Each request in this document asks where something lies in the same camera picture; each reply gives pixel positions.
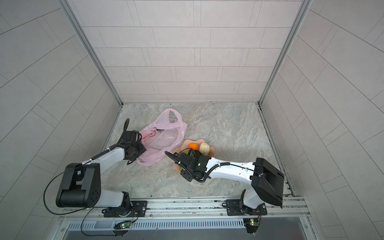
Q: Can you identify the beige fake potato fruit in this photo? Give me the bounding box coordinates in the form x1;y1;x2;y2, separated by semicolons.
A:
199;142;211;156

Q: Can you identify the orange fake fruit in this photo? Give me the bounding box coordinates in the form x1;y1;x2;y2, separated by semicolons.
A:
189;143;199;151

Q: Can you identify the pink scalloped plate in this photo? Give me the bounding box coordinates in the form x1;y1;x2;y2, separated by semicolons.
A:
174;139;215;173

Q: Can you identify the pink plastic bag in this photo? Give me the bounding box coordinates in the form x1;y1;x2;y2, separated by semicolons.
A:
138;109;188;167

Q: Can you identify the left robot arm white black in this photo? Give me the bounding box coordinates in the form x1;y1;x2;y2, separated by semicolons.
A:
56;119;147;218

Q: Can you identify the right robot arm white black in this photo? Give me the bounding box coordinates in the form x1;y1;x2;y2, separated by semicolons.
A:
165;149;285;216

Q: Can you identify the white vent grille strip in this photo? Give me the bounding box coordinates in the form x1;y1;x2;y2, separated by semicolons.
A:
68;219;245;232

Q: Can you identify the left circuit board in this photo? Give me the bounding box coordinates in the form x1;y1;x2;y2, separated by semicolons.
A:
114;221;132;230

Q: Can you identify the circuit board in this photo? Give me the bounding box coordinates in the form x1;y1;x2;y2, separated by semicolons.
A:
243;219;260;234
114;221;132;230

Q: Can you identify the right circuit board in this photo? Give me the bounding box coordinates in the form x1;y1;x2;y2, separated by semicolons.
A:
243;219;260;234

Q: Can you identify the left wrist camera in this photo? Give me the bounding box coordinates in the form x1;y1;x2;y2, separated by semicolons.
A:
121;131;142;145

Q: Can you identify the aluminium rail frame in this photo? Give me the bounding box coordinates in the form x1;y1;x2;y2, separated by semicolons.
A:
74;196;311;223

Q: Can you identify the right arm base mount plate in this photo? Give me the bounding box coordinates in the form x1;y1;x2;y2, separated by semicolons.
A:
222;200;268;216

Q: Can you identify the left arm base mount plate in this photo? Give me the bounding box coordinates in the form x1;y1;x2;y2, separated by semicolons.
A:
102;201;148;218

